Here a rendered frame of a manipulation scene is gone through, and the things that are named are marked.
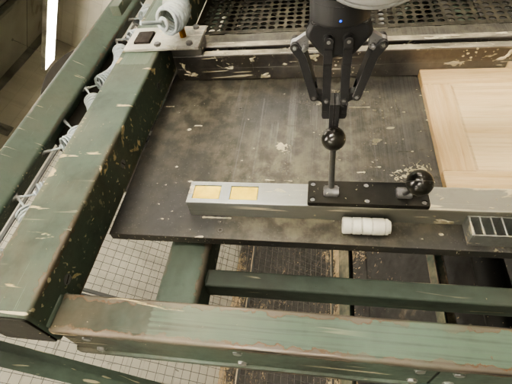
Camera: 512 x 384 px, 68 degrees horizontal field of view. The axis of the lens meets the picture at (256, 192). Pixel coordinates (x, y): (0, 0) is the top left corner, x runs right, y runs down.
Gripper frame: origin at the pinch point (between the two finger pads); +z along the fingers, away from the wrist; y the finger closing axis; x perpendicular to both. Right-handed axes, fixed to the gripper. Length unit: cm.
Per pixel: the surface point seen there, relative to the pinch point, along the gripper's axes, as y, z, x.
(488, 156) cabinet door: -29.1, 15.1, -6.1
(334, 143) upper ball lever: -0.1, 0.9, 5.1
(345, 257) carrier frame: -11, 127, -45
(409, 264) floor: -59, 199, -82
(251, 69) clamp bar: 19.5, 13.9, -33.8
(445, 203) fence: -18.7, 12.7, 7.1
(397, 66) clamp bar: -15.3, 14.0, -33.8
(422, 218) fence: -15.4, 15.1, 8.5
